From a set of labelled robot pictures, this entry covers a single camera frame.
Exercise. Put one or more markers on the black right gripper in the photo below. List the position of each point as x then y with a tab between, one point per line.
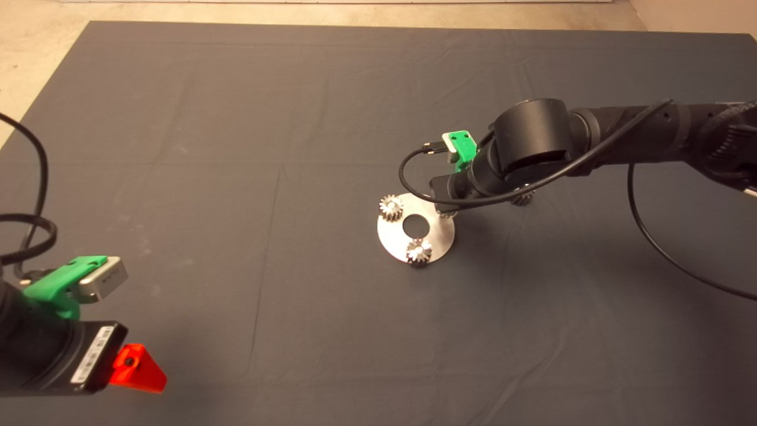
467	186

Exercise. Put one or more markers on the green left camera mount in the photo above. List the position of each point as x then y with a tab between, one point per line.
52	285

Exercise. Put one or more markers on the larger steel gear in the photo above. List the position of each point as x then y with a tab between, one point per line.
523	200

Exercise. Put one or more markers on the silver right camera box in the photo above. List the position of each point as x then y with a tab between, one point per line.
449	145

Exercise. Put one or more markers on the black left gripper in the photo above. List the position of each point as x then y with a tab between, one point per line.
80	358

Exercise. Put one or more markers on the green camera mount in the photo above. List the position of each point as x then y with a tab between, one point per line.
52	285
464	145

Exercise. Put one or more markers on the dark grey table cloth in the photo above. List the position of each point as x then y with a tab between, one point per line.
295	118

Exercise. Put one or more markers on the green right camera mount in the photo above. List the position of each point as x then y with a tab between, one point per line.
464	145

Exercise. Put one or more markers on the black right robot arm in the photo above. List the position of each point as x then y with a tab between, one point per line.
532	133

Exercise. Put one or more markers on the silver left camera box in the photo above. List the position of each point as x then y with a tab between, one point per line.
105	279

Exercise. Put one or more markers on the small dark steel gear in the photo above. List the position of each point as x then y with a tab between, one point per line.
448	213

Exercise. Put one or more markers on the silver camera box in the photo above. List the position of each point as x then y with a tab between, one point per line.
449	145
105	279

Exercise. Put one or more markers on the round metal plate with hole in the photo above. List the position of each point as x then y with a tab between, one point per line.
393	236

